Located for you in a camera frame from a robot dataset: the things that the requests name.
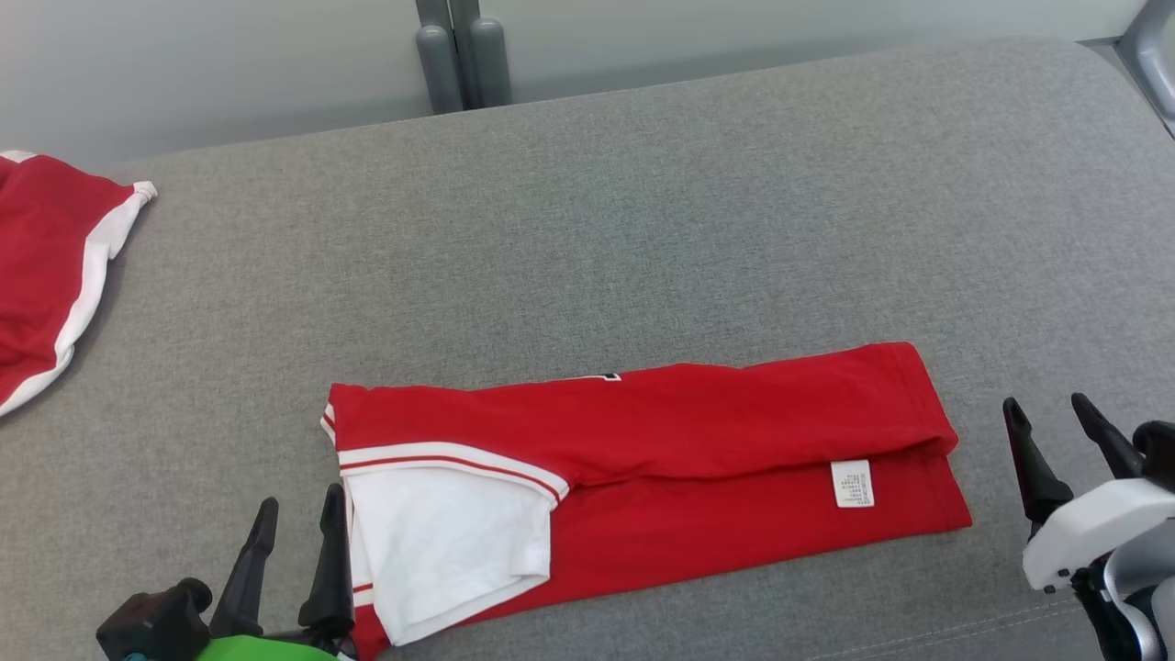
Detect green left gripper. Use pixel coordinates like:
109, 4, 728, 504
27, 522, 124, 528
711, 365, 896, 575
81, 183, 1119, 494
195, 484, 359, 661

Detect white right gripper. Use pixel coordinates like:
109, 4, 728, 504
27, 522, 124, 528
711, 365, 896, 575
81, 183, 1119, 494
1002, 393, 1175, 593

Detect red and white sports shirt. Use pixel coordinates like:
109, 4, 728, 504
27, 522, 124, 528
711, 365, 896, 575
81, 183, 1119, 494
319, 342, 974, 661

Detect red shorts with white trim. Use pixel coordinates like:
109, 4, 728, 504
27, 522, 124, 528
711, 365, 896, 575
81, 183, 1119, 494
0, 150, 158, 419

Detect grey rounded cylinder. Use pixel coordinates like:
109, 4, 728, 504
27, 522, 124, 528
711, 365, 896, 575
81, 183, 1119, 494
468, 17, 513, 109
416, 25, 465, 116

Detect grey metal frame bracket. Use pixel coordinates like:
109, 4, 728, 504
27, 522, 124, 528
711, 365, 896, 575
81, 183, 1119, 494
1083, 0, 1175, 139

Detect grey metal upright post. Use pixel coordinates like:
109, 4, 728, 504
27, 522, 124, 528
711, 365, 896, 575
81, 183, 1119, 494
415, 0, 469, 113
448, 0, 484, 111

